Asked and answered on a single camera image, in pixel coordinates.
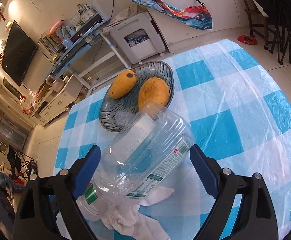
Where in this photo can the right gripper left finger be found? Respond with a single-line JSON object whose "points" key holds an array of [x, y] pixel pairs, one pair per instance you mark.
{"points": [[35, 218]]}

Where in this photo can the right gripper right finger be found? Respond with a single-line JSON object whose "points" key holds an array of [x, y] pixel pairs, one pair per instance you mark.
{"points": [[256, 218]]}

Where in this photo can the clear plastic water bottle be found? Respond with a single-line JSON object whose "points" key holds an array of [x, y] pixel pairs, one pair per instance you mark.
{"points": [[137, 160]]}

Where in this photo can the black folding chair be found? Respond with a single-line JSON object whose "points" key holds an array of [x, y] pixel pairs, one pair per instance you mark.
{"points": [[22, 165]]}

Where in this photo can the crumpled white paper wrapper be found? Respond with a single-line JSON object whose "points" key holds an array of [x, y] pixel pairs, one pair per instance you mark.
{"points": [[127, 220]]}

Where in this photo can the white tv cabinet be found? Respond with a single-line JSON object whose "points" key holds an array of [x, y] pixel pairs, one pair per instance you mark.
{"points": [[53, 103]]}

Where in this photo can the dark glass fruit bowl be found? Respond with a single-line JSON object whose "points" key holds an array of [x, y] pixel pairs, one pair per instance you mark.
{"points": [[129, 102]]}

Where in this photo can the yellow mango with spot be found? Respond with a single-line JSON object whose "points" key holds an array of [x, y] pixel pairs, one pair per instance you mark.
{"points": [[123, 83]]}

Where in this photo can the orange mango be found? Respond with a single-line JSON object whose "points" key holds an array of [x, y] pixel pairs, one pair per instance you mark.
{"points": [[154, 89]]}

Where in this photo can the black flat television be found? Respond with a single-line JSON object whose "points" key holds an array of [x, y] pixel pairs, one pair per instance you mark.
{"points": [[18, 53]]}

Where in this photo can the row of books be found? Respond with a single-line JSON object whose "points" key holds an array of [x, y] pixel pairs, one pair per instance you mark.
{"points": [[52, 43]]}

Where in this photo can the blue study desk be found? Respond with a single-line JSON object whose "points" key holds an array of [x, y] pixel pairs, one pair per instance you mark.
{"points": [[83, 44]]}

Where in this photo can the red floor object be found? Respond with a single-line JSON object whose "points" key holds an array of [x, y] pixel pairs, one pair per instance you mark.
{"points": [[245, 39]]}

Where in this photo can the pink plush toy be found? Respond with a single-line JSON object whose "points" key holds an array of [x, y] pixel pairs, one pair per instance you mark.
{"points": [[56, 26]]}

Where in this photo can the white small dishwasher appliance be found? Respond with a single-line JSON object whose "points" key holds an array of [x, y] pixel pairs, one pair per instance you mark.
{"points": [[138, 38]]}

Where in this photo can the dark wooden chair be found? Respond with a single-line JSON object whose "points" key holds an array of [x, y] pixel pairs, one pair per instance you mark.
{"points": [[258, 24]]}

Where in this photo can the colourful fabric bag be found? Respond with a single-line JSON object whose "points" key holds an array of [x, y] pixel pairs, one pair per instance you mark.
{"points": [[195, 16]]}

